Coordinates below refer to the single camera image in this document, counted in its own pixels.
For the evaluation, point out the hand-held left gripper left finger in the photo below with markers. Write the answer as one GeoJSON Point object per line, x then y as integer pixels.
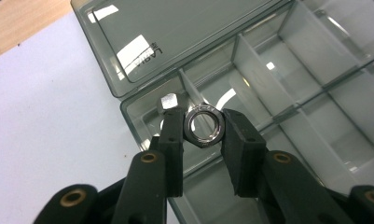
{"type": "Point", "coordinates": [172, 155]}

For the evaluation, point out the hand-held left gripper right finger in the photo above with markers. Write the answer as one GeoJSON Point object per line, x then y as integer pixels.
{"type": "Point", "coordinates": [243, 155]}

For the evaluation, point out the grey transparent compartment box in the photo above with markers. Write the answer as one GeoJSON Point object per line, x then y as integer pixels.
{"type": "Point", "coordinates": [284, 77]}

